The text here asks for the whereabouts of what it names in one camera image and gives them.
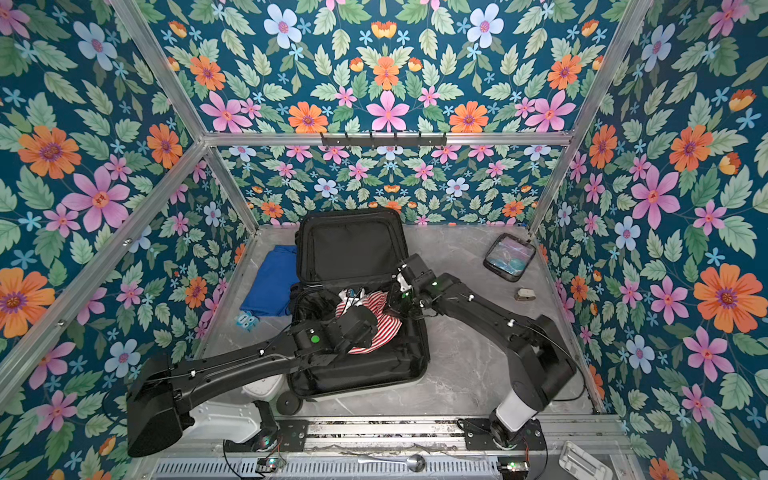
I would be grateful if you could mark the metal spoon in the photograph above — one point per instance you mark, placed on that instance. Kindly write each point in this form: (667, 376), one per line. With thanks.
(414, 463)

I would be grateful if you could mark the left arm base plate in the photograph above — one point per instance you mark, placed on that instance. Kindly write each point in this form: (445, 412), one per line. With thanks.
(284, 436)

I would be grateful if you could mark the blue cloth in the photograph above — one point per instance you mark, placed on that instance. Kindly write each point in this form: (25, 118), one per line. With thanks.
(270, 293)

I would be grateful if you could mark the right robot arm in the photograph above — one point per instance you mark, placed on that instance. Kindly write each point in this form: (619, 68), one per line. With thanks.
(539, 363)

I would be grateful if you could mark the small grey white object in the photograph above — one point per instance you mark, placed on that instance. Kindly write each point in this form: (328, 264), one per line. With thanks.
(525, 294)

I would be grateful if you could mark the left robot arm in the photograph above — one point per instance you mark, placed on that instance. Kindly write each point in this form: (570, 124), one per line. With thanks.
(160, 400)

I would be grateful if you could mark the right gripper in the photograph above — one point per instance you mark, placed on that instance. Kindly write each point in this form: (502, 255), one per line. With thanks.
(392, 301)

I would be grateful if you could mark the white plastic tray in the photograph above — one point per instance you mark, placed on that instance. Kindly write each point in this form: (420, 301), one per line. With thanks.
(582, 465)

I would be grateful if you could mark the white square clock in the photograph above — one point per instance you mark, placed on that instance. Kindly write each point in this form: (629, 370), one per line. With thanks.
(265, 389)

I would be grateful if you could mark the small blue patterned box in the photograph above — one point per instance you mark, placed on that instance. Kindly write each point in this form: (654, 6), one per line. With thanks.
(246, 321)

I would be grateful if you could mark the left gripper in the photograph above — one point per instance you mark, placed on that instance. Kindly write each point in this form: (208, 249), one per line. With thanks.
(370, 338)

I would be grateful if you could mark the black suitcase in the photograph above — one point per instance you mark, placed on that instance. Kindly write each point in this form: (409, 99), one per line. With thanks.
(347, 259)

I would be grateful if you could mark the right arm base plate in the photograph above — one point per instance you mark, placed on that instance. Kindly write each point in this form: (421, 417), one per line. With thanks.
(491, 434)

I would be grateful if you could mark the clear toiletry pouch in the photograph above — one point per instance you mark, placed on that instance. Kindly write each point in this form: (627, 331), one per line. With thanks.
(509, 257)

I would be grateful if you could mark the aluminium frame rail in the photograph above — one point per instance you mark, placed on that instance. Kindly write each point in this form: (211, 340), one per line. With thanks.
(286, 139)

